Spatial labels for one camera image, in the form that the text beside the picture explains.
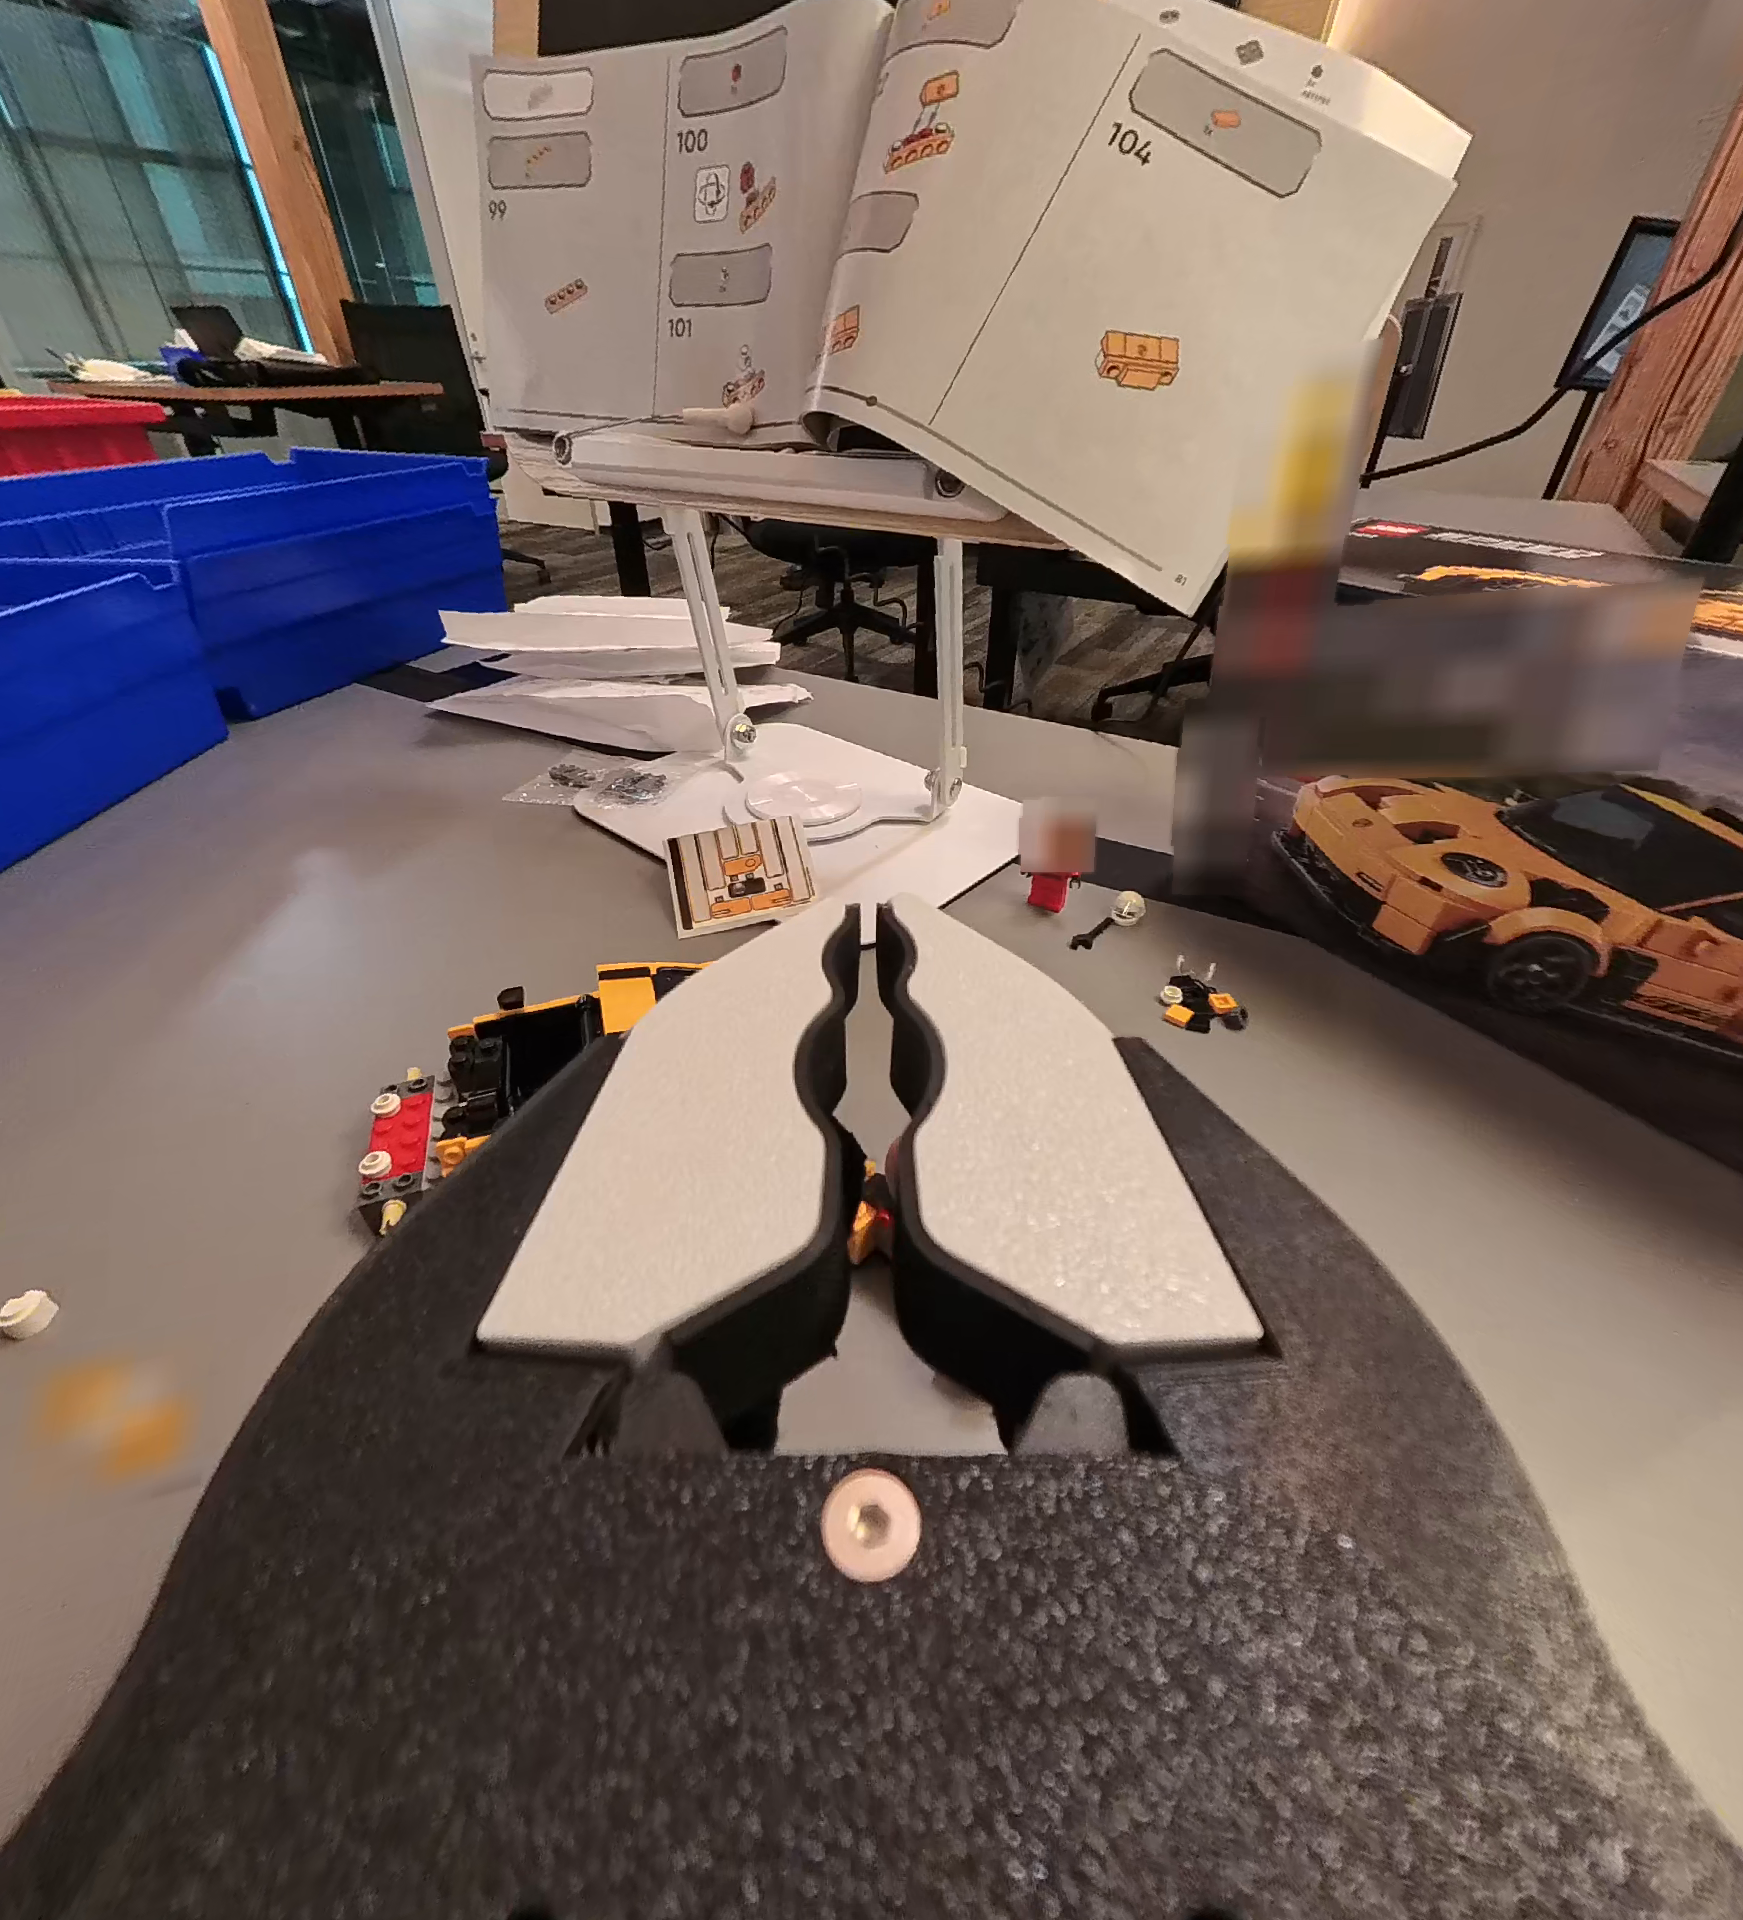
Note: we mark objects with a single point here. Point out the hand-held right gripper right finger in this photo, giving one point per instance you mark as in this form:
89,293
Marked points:
1081,1169

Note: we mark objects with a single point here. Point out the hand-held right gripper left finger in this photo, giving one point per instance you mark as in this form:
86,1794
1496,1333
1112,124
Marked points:
675,1169

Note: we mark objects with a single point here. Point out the white instruction booklet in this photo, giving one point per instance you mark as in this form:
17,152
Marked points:
1035,226

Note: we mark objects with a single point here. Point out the orange lego car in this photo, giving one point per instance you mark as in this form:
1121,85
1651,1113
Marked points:
511,1051

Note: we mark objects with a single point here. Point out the small orange black lego assembly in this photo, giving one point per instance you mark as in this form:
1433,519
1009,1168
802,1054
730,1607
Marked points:
1200,1002

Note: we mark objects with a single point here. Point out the small black lego wrench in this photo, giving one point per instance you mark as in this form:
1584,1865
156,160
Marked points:
1126,908

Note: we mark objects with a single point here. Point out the red lego minifigure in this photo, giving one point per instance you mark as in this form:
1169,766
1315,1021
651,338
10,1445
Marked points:
1050,892

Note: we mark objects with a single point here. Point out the black lego set box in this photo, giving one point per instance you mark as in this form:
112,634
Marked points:
1560,901

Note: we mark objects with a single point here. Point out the small white round lego stud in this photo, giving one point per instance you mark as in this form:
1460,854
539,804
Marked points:
24,1316

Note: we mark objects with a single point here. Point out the sticker sheet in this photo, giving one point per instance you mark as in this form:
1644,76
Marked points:
744,878

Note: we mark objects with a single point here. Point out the clear bag of small parts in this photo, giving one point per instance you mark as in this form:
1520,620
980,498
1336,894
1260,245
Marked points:
585,780

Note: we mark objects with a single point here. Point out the white book stand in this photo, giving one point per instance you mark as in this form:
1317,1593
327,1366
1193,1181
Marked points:
871,810

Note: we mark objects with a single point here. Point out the white paper bag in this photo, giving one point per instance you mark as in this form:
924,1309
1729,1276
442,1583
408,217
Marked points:
601,627
601,717
645,665

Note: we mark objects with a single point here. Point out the black swivel chair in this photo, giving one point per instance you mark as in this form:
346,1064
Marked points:
849,577

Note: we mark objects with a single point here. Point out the blue plastic bin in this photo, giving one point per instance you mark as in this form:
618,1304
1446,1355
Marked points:
346,599
210,482
46,720

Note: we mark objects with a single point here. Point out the black office chair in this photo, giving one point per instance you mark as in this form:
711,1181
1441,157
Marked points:
406,360

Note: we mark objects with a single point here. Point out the pale wooden edge desk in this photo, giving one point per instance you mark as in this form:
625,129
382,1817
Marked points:
1710,488

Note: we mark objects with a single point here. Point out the red plastic bin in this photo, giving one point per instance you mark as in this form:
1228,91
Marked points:
15,443

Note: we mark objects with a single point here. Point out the black framed screen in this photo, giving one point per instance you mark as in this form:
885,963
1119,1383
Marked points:
1613,308

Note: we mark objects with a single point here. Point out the rough wooden pillar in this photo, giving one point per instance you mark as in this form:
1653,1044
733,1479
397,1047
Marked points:
1681,331

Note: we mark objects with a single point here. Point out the black wall-mounted device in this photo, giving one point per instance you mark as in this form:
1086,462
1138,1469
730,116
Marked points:
1426,360

